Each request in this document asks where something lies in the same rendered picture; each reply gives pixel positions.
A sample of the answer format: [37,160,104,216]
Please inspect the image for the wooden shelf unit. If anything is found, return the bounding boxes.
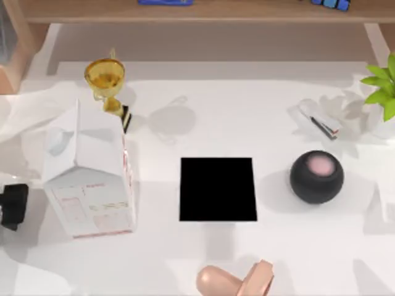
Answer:
[0,0,395,96]

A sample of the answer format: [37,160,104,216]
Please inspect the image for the white milk carton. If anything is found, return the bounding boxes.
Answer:
[42,98,137,239]

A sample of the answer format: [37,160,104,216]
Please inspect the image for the black round speaker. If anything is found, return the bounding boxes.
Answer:
[289,150,345,205]

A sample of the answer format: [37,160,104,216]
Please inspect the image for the white stapler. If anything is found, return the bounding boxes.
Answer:
[297,103,341,141]

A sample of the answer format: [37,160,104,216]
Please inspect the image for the blue book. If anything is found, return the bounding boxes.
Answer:
[137,0,194,6]

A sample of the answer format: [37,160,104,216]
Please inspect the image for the green plant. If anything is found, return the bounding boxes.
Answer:
[360,52,395,123]

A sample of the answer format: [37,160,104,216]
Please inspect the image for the blue toy blocks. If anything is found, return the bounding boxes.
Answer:
[310,0,352,12]

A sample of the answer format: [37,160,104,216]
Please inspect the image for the gold trophy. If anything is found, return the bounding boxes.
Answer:
[84,47,133,134]

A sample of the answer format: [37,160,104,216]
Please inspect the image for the flat black square mat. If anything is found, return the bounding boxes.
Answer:
[178,157,258,223]

